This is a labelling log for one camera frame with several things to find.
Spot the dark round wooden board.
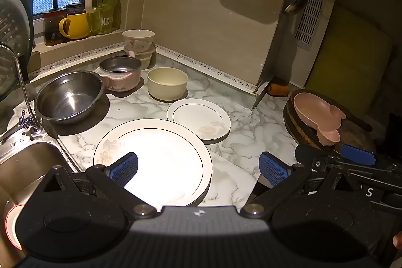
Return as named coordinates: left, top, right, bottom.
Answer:
left=283, top=89, right=377, bottom=156

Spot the cream bowl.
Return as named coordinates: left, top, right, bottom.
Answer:
left=147, top=67, right=189, bottom=102

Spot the pink bear-shaped bowl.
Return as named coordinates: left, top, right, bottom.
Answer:
left=293, top=92, right=347, bottom=145

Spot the yellow mug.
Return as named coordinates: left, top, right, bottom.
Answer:
left=58, top=11, right=91, bottom=40

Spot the orange object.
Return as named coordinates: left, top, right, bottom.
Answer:
left=269, top=83, right=290, bottom=97

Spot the large white floral plate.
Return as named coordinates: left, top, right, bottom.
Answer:
left=93, top=119, right=213, bottom=207

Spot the clear lidded container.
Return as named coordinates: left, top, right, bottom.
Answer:
left=123, top=44, right=157, bottom=70

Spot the vent grille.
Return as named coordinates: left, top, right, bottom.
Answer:
left=293, top=0, right=332, bottom=52

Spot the chrome faucet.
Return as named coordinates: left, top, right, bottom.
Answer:
left=0, top=42, right=45, bottom=139

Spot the steel colander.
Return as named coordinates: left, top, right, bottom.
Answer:
left=0, top=0, right=35, bottom=103

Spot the large steel bowl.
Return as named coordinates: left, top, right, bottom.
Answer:
left=34, top=71, right=105, bottom=125

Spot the white floral bowl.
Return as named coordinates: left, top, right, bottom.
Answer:
left=122, top=29, right=156, bottom=52

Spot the red rimmed white bowl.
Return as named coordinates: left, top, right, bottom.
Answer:
left=4, top=203, right=26, bottom=251

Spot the pink pot with steel interior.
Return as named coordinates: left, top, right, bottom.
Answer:
left=95, top=50, right=143, bottom=92

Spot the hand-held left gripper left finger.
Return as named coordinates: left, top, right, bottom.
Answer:
left=41, top=152, right=158, bottom=220

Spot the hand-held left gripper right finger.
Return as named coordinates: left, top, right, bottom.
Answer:
left=240, top=151, right=359, bottom=220

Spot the brown jar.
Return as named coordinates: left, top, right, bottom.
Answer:
left=42, top=9, right=67, bottom=47

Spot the pale yellow board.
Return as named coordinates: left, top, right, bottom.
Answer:
left=306, top=6, right=395, bottom=114

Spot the small white floral plate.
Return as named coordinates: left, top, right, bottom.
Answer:
left=166, top=98, right=232, bottom=145

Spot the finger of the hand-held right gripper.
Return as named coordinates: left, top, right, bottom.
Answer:
left=295, top=144, right=335, bottom=169
left=340, top=144, right=402, bottom=176

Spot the note-print sealing strip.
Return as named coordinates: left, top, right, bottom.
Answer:
left=28, top=42, right=264, bottom=96

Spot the steel sink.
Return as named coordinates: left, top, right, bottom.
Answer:
left=0, top=129, right=83, bottom=257

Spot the jar with black lid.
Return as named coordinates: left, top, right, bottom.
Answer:
left=65, top=3, right=86, bottom=16

